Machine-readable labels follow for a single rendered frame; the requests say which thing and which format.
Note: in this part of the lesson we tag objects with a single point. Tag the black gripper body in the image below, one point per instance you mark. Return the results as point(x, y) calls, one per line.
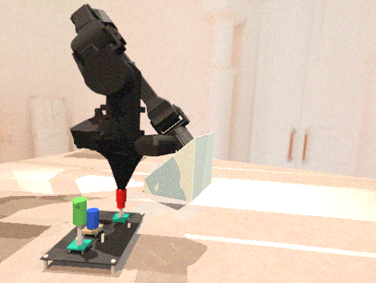
point(135, 141)

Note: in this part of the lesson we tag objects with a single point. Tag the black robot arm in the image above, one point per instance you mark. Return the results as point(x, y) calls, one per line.
point(99, 52)

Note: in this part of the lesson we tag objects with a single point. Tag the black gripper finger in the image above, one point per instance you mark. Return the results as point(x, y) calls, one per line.
point(113, 163)
point(127, 165)

